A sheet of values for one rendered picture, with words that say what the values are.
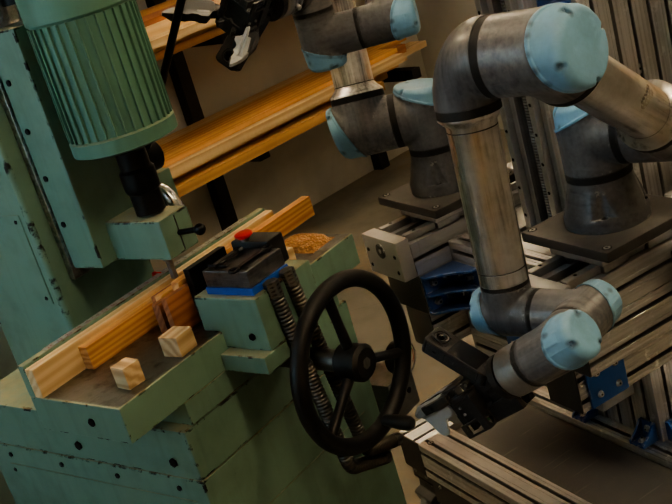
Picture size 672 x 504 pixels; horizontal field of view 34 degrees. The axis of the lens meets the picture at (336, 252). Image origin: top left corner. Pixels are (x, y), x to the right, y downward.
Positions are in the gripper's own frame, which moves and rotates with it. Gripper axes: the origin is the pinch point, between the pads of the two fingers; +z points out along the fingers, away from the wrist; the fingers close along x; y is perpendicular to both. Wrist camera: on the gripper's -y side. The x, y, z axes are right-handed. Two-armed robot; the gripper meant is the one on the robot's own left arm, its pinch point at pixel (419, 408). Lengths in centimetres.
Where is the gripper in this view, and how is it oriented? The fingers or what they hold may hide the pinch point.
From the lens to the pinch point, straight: 175.2
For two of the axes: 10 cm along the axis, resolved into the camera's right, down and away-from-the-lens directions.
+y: 6.0, 8.0, -0.4
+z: -5.4, 4.4, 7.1
